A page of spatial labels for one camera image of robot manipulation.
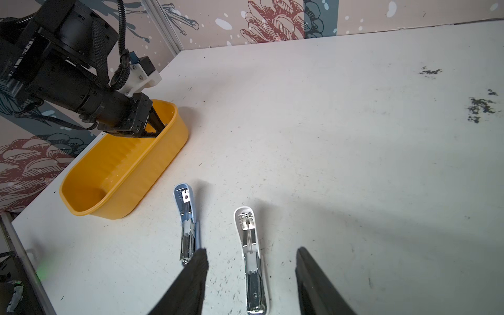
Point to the yellow plastic tray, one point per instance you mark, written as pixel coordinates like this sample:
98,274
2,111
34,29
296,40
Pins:
111,179

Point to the white mini stapler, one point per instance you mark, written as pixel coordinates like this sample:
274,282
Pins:
257,297

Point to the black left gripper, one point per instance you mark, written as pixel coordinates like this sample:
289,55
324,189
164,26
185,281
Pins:
133,123

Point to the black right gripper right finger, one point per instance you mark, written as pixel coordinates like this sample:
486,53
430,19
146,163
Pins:
316,293

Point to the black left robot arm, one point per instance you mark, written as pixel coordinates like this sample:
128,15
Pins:
66,65

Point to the blue mini stapler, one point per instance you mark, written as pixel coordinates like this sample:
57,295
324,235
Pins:
190,239

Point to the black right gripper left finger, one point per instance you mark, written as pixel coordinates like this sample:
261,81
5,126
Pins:
187,292

